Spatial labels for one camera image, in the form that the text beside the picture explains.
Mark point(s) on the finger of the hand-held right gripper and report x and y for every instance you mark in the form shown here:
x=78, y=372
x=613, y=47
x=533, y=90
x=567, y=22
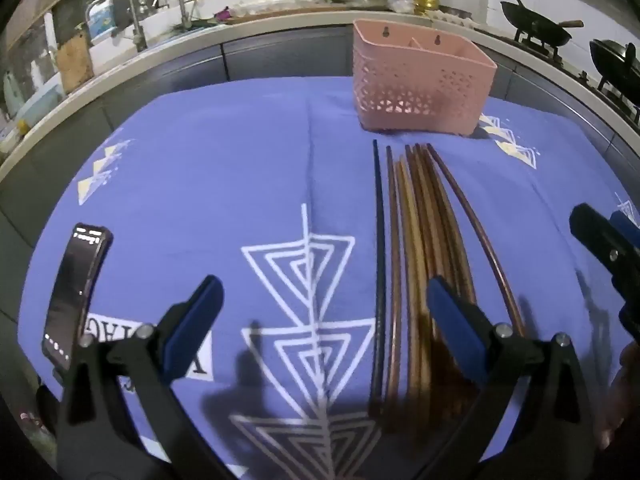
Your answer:
x=607, y=255
x=627, y=227

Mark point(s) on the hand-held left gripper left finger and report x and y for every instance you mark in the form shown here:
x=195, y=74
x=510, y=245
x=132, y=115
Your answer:
x=200, y=310

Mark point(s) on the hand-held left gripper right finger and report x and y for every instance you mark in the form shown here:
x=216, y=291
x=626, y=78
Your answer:
x=452, y=320

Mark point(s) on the bundle of brown chopsticks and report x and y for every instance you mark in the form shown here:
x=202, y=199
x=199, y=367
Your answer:
x=425, y=240

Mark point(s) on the black chopstick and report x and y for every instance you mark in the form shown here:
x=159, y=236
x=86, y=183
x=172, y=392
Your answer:
x=380, y=260

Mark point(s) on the pink plastic utensil basket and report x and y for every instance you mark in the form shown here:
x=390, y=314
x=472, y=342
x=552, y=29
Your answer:
x=415, y=85

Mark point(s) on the black smartphone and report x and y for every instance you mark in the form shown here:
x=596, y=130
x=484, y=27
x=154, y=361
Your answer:
x=75, y=290

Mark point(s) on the purple printed tablecloth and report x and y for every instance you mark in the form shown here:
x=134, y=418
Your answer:
x=225, y=185

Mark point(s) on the gas stove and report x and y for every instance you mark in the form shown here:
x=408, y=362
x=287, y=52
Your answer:
x=545, y=45

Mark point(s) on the pale blue plastic basin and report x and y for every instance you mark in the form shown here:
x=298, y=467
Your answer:
x=42, y=102

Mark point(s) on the egg tray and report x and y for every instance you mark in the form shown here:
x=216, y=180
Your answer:
x=455, y=17

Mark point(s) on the wooden cutting board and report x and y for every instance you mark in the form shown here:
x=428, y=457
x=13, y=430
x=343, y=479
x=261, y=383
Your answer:
x=75, y=62

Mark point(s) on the green bottle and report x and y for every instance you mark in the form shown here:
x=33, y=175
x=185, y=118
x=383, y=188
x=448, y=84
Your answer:
x=14, y=92

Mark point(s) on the chrome square-neck faucet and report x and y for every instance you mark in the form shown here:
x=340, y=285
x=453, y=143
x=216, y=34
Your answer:
x=136, y=15

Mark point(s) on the chrome curved-neck faucet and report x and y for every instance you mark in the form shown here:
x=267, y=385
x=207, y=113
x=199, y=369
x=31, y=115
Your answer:
x=181, y=2

